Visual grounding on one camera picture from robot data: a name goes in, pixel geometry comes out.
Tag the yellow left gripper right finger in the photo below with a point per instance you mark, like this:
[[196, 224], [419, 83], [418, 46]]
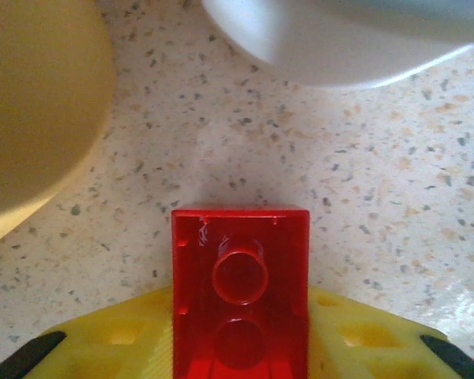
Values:
[[371, 347]]

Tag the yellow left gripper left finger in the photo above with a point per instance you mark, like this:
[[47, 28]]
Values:
[[102, 347]]

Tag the large red lego brick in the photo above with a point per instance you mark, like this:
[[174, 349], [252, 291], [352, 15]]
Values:
[[241, 300]]

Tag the orange plastic container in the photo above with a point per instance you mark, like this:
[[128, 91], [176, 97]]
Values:
[[35, 118]]

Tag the white plastic container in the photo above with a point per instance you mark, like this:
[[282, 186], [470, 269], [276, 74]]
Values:
[[339, 43]]

